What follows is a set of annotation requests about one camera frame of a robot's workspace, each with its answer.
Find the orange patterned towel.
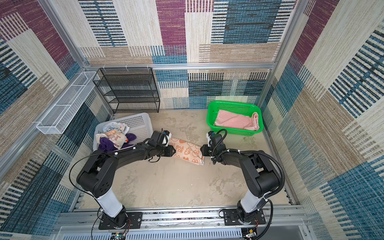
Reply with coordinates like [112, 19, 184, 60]
[170, 137, 204, 166]

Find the pink towel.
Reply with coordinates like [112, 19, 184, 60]
[214, 110, 260, 131]

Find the white plastic laundry basket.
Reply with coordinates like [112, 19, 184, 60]
[93, 113, 153, 151]

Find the green plastic basket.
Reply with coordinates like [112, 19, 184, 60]
[207, 101, 264, 136]

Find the purple towel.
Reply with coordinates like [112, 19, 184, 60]
[98, 133, 137, 153]

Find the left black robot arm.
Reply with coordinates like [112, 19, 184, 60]
[76, 131, 176, 230]

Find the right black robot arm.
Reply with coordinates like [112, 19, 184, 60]
[201, 131, 286, 225]

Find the white printed rabbit towel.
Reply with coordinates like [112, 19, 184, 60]
[95, 122, 130, 150]

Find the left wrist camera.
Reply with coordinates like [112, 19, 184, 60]
[162, 131, 172, 147]

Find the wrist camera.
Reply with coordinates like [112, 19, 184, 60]
[162, 131, 172, 147]
[206, 131, 215, 147]

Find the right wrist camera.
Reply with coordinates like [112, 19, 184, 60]
[206, 131, 215, 147]

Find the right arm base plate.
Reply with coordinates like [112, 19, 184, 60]
[219, 209, 266, 226]

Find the black wire mesh shelf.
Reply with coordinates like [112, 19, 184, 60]
[93, 67, 161, 114]

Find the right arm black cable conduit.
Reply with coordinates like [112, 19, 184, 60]
[236, 149, 285, 240]

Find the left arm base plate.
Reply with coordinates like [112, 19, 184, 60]
[98, 212, 143, 230]

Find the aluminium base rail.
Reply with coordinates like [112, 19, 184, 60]
[50, 205, 317, 240]

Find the white wire mesh tray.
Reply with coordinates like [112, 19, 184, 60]
[36, 72, 96, 135]

